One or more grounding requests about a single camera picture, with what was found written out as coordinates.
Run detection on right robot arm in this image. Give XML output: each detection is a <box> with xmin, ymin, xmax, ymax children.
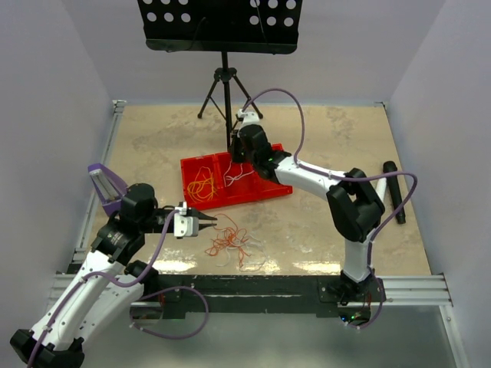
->
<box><xmin>229</xmin><ymin>123</ymin><xmax>384</xmax><ymax>301</ymax></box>

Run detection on orange thin cable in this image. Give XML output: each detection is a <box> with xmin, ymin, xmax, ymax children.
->
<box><xmin>205</xmin><ymin>213</ymin><xmax>254</xmax><ymax>269</ymax></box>

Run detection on purple metronome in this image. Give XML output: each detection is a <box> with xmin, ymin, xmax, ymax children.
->
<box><xmin>87</xmin><ymin>163</ymin><xmax>128</xmax><ymax>216</ymax></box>

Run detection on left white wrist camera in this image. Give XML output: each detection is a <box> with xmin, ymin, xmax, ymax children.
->
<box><xmin>173</xmin><ymin>202</ymin><xmax>199</xmax><ymax>238</ymax></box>

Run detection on white microphone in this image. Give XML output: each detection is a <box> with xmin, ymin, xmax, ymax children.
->
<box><xmin>375</xmin><ymin>177</ymin><xmax>387</xmax><ymax>202</ymax></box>

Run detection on yellow thin cable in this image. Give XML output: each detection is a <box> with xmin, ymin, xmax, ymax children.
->
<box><xmin>186</xmin><ymin>165</ymin><xmax>220</xmax><ymax>203</ymax></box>

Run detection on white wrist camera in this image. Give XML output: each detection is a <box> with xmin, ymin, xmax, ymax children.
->
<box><xmin>173</xmin><ymin>202</ymin><xmax>199</xmax><ymax>238</ymax></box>
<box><xmin>236</xmin><ymin>109</ymin><xmax>260</xmax><ymax>130</ymax></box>

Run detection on black music stand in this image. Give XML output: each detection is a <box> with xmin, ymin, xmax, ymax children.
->
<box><xmin>138</xmin><ymin>0</ymin><xmax>302</xmax><ymax>136</ymax></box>

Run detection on black microphone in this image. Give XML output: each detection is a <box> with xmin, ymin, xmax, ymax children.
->
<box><xmin>383</xmin><ymin>161</ymin><xmax>406</xmax><ymax>225</ymax></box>

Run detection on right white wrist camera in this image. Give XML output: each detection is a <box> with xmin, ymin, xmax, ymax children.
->
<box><xmin>236</xmin><ymin>109</ymin><xmax>260</xmax><ymax>130</ymax></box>

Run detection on red three-compartment bin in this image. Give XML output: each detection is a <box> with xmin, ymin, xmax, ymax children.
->
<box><xmin>180</xmin><ymin>152</ymin><xmax>293</xmax><ymax>210</ymax></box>

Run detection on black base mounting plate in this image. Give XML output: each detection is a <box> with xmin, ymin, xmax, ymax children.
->
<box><xmin>128</xmin><ymin>273</ymin><xmax>387</xmax><ymax>320</ymax></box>

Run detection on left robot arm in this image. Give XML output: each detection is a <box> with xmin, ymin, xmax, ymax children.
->
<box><xmin>10</xmin><ymin>183</ymin><xmax>216</xmax><ymax>367</ymax></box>

